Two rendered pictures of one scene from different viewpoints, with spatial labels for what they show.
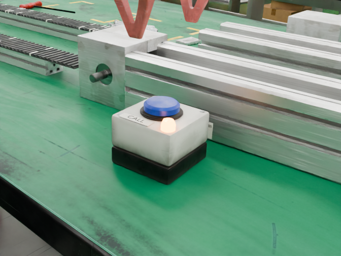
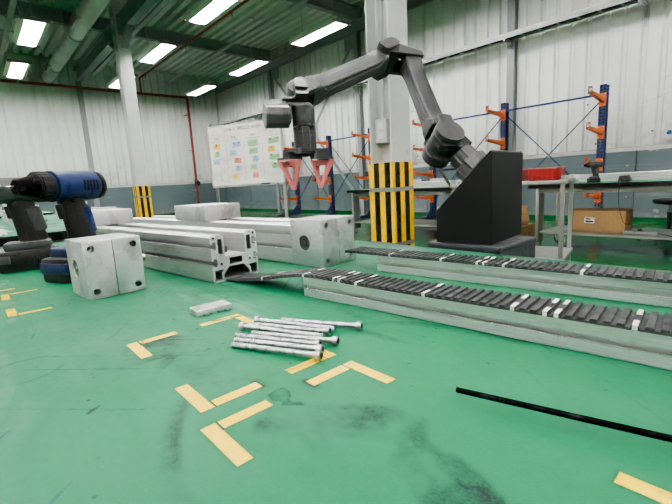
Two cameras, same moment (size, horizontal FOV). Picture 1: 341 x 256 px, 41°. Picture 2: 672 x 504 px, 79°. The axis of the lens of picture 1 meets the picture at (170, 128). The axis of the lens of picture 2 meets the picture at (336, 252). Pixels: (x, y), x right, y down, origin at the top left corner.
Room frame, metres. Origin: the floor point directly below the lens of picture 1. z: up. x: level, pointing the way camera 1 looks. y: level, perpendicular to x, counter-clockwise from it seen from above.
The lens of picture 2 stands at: (1.50, 0.23, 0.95)
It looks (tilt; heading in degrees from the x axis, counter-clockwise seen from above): 10 degrees down; 188
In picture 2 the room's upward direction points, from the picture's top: 3 degrees counter-clockwise
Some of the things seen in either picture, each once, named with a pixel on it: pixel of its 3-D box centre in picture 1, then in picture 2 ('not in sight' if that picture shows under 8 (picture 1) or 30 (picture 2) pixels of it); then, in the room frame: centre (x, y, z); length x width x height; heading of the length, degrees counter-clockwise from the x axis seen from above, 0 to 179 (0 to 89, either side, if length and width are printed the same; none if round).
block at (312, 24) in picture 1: (315, 42); (113, 262); (0.86, -0.27, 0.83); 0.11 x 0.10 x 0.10; 144
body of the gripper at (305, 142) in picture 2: not in sight; (305, 141); (0.46, 0.01, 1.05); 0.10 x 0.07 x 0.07; 146
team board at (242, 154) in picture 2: not in sight; (249, 184); (-4.96, -2.08, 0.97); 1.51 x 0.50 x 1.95; 70
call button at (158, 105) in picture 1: (161, 109); not in sight; (0.46, 0.01, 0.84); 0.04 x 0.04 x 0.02
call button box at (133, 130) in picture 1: (165, 133); not in sight; (0.47, 0.01, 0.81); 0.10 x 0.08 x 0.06; 146
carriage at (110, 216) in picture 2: not in sight; (102, 221); (0.43, -0.61, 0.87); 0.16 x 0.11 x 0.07; 56
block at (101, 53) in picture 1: (118, 67); (326, 238); (0.65, 0.08, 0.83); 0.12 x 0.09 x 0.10; 146
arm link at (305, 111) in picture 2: not in sight; (301, 116); (0.46, 0.00, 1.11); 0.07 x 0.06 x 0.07; 116
